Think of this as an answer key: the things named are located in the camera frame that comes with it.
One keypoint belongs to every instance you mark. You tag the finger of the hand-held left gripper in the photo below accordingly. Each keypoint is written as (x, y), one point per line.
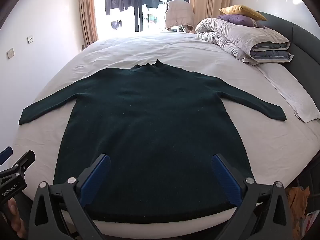
(5, 153)
(23, 161)

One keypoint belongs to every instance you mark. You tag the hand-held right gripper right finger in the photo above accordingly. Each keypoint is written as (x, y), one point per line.
(225, 177)

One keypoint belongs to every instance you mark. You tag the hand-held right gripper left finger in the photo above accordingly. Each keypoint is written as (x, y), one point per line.
(98, 177)

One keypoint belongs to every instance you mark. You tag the dark green sweater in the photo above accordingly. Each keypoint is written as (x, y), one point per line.
(155, 120)

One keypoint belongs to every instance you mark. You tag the row of dark hanging clothes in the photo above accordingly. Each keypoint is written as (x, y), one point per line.
(117, 2)

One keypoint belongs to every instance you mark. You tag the person's left hand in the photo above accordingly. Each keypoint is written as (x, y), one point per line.
(15, 217)

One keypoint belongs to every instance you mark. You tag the orange cloth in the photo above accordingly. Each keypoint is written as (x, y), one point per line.
(298, 200)

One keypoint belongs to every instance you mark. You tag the folded white sheet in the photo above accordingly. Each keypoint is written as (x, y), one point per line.
(295, 95)

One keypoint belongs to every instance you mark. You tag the folded grey duvet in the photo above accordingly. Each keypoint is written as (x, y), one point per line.
(240, 37)

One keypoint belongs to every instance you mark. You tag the bed with white sheet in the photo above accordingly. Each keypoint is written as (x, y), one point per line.
(155, 47)

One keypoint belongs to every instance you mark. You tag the dark grey headboard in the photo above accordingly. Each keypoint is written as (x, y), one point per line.
(303, 47)

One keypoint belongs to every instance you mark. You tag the small dark hanging underwear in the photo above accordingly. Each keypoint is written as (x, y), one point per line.
(116, 24)

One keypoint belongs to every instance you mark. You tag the purple pillow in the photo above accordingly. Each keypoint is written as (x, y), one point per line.
(236, 19)

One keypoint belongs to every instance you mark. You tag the beige curtain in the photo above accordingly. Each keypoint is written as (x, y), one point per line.
(208, 0)
(87, 12)

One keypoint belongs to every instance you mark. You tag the yellow pillow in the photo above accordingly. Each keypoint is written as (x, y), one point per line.
(241, 11)

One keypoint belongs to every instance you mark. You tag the beige padded jacket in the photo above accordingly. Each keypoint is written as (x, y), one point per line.
(178, 13)

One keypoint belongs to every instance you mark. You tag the white wall socket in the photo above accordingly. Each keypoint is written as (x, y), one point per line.
(30, 39)
(10, 53)

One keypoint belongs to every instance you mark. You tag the black balcony door frame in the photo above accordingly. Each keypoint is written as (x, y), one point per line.
(139, 7)

